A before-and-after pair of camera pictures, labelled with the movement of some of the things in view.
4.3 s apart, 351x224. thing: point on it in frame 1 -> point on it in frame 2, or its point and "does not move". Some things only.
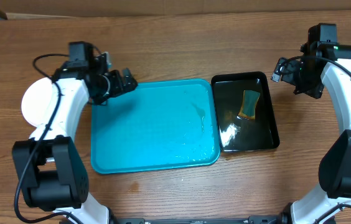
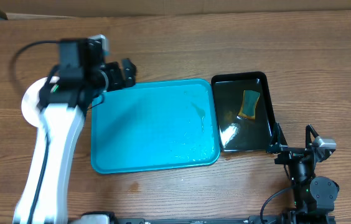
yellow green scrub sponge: x=250 y=99 does not move
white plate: x=39 y=100 does not move
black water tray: x=245 y=112 does not move
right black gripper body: x=305 y=79 -> x=290 y=155
